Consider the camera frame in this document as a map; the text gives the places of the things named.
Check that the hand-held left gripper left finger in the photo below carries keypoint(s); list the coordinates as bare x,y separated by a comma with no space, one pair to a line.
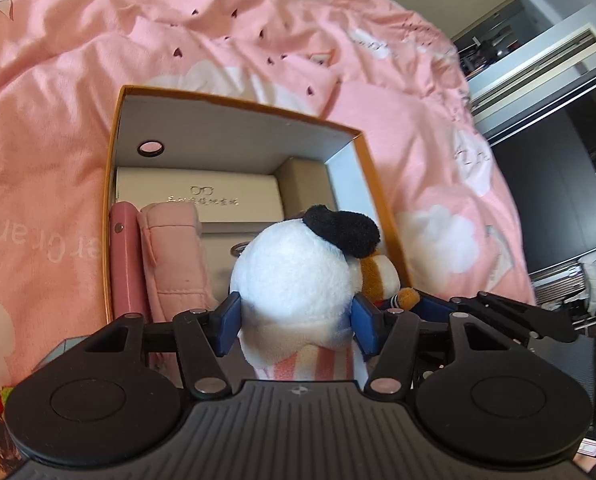
230,322

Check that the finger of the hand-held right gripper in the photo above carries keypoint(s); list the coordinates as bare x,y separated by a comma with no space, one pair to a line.
518,317
435,307

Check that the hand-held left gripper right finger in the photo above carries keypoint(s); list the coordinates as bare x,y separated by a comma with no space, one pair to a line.
365,325

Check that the white plush toy pink stripes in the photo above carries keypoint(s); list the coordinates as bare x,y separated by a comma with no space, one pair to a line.
293,270

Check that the pink fabric pouch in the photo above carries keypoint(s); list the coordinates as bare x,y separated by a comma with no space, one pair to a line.
172,255

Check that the pink notebook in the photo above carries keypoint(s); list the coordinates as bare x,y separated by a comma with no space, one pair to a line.
125,260

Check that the white long glasses box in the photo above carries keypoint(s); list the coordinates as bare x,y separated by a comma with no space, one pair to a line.
177,185

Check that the grey-brown small box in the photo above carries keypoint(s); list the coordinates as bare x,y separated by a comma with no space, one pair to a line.
303,185

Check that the orange cardboard box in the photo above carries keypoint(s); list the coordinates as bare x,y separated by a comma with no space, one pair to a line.
227,125

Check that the pink printed blanket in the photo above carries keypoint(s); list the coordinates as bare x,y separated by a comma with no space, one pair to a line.
127,35

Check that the white sliding door frame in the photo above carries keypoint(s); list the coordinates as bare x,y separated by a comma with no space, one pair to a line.
528,75

